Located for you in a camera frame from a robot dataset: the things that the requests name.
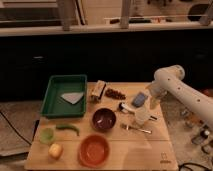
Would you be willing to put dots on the small green cup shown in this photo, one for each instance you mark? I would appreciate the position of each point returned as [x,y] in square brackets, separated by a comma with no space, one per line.
[47,136]

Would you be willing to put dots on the yellow toy fruit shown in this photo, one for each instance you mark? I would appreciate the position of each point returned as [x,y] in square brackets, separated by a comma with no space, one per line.
[55,151]

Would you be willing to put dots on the purple bowl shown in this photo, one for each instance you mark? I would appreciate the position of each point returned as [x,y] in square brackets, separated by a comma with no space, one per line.
[103,119]

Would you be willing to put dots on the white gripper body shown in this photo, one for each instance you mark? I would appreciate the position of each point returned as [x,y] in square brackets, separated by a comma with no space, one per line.
[156,94]

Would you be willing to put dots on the white mug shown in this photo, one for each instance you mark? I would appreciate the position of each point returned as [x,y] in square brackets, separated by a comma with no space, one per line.
[142,115]

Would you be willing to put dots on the spice bottle with black cap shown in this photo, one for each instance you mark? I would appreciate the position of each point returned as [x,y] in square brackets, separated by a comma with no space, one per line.
[201,137]

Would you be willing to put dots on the wooden toy block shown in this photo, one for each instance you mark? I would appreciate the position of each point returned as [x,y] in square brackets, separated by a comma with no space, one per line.
[98,90]

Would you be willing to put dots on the grey folded cloth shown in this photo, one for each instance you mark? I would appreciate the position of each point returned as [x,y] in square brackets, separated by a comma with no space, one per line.
[72,98]

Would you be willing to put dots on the green plastic tray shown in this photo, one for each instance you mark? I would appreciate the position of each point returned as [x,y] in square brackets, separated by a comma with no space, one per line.
[54,106]

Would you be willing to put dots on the blue sponge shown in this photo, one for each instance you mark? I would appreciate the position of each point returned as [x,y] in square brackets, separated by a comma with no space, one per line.
[139,100]

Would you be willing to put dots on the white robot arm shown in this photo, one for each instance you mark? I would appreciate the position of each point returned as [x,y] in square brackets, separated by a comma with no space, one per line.
[170,79]

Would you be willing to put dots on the black white small utensil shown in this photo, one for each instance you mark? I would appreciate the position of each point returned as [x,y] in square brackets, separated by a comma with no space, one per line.
[125,108]

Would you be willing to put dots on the green chili pepper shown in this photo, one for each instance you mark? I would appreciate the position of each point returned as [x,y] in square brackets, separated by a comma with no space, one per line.
[68,126]

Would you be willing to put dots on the orange bowl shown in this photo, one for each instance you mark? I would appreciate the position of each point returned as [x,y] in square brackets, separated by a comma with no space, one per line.
[93,151]

